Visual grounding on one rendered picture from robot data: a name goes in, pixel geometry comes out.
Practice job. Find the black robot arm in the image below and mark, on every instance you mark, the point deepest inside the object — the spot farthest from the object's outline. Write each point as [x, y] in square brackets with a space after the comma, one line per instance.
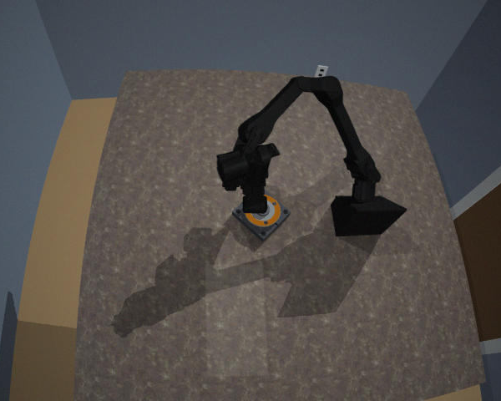
[249, 155]

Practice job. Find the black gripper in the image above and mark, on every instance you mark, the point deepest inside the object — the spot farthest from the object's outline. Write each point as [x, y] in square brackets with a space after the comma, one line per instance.
[254, 200]

